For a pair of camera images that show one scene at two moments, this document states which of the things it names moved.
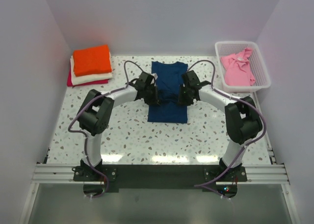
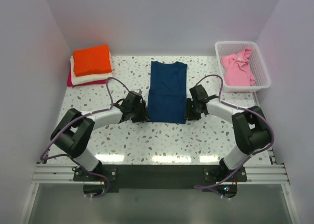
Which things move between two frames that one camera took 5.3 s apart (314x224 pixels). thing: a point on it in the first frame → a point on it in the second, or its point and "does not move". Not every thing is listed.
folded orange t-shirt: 92,61 does not move
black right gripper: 181,101 → 188,114
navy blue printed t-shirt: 169,80 does not move
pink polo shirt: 237,68 does not move
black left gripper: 155,100 → 143,115
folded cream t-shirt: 91,77 does not move
